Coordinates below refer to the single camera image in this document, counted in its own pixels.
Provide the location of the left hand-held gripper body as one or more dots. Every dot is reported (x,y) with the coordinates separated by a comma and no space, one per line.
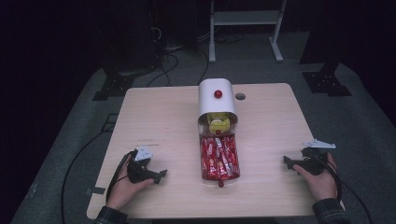
(138,172)

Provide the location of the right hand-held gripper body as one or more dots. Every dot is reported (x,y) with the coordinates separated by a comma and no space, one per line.
(314,161)

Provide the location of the person's left hand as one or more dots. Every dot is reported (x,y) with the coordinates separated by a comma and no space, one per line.
(124,189)

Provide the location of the person's right hand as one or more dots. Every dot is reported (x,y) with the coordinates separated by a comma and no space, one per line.
(320,186)

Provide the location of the grey tape strip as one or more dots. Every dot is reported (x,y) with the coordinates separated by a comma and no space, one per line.
(95,190)

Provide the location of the clear drawer with red packets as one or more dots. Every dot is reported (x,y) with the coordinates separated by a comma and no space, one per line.
(220,179)

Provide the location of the pile of red snack packets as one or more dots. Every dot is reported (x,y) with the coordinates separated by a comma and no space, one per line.
(219,158)

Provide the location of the clear drawer with yellow packets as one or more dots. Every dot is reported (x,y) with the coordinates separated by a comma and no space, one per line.
(204,126)

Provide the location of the yellow packets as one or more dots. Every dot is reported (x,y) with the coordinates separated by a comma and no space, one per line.
(219,123)

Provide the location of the black stand base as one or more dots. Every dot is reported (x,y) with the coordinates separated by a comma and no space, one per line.
(325,83)
(113,85)

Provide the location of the grey table grommet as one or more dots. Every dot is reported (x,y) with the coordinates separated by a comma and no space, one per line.
(240,96)

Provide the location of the white metal stand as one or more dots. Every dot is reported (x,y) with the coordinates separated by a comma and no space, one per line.
(246,17)

